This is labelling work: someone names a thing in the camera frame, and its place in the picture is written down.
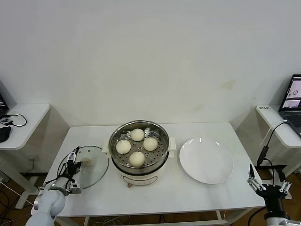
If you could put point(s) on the cream electric cooker base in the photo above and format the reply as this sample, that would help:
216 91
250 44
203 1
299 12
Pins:
141 180

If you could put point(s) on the black computer mouse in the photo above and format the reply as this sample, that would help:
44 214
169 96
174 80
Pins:
4 134

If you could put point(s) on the open grey laptop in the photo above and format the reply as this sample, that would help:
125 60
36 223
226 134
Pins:
294 117

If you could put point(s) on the label sticker with black print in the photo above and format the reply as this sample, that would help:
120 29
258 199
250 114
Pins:
264 108

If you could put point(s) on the perforated steel steamer basket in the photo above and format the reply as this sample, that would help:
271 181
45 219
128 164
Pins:
163 147

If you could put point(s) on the round white plate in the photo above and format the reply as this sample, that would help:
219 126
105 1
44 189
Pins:
192 174

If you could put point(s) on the round glass pot lid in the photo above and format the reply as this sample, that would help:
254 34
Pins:
94 174

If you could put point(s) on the white rectangular table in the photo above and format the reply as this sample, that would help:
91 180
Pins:
164 202

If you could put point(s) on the black floor bar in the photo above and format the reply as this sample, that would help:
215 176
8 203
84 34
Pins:
270 166

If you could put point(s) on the white steamed baozi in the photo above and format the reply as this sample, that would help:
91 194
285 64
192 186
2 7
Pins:
123 146
137 134
137 159
150 143

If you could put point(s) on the open black laptop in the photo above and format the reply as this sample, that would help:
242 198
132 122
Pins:
2 103

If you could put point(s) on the white side table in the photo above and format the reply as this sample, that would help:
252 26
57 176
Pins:
28 122
289 141

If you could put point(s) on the white wall socket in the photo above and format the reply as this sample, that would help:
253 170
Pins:
33 159

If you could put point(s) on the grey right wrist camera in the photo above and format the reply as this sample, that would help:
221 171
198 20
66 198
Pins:
291 223

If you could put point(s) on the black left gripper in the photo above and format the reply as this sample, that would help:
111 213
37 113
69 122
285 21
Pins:
70 170

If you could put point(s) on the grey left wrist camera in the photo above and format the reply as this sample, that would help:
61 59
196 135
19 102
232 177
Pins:
75 188

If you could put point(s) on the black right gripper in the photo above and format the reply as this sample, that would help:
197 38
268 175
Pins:
274 195

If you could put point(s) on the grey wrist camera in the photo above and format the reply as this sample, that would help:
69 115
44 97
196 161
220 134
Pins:
291 223
75 188

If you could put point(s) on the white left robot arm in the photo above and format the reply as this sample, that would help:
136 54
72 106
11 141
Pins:
50 204

